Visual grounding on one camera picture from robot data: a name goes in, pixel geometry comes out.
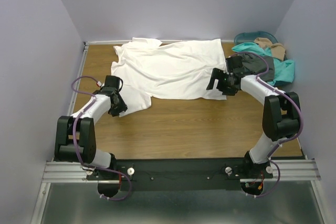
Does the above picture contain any white t shirt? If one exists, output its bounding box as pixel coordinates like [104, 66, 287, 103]
[111, 38, 226, 116]

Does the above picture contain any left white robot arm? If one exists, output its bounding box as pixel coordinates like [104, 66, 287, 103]
[54, 76, 128, 170]

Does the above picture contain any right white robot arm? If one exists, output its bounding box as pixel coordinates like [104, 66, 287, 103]
[207, 53, 303, 176]

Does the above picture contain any dark grey t shirt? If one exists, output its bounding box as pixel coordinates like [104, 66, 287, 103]
[238, 54, 275, 82]

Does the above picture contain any teal plastic basket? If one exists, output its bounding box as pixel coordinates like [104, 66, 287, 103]
[234, 30, 289, 87]

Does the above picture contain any tan t shirt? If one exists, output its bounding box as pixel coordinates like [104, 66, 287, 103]
[254, 37, 286, 61]

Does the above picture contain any teal t shirt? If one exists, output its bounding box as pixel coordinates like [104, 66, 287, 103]
[232, 42, 295, 87]

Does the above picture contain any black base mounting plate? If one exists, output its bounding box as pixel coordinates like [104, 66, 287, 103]
[87, 158, 273, 193]

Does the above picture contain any aluminium front frame rail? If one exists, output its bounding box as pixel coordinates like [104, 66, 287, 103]
[42, 159, 321, 184]

